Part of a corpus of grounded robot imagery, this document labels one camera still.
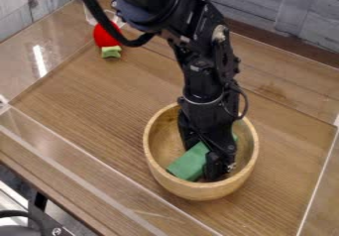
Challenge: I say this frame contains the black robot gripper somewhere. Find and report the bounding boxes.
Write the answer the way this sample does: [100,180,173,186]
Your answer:
[177,97,236,181]

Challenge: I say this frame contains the green rectangular block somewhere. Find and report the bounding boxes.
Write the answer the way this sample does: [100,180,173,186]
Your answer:
[165,134,238,181]

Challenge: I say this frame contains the light wooden bowl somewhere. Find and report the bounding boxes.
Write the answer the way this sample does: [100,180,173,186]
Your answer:
[142,103,258,201]

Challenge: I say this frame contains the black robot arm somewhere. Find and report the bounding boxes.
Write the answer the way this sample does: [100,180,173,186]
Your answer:
[82,0,249,181]

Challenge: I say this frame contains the red plush strawberry toy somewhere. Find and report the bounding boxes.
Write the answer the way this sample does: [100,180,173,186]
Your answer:
[92,24,121,59]

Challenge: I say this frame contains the black table leg bracket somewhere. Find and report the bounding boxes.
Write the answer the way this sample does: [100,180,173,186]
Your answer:
[27,192,74,236]

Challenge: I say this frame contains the black cable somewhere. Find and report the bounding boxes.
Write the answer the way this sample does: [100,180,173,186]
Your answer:
[0,209,45,236]

